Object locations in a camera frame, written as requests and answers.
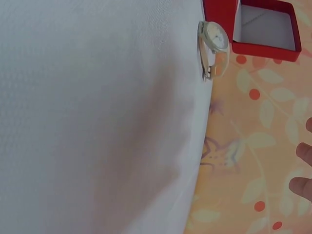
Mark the person's right hand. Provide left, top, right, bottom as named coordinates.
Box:
left=289, top=117, right=312, bottom=203

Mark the red gift box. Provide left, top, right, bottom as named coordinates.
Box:
left=201, top=0, right=303, bottom=62

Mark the silver wristwatch with metal band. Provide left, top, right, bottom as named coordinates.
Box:
left=196, top=20, right=231, bottom=82

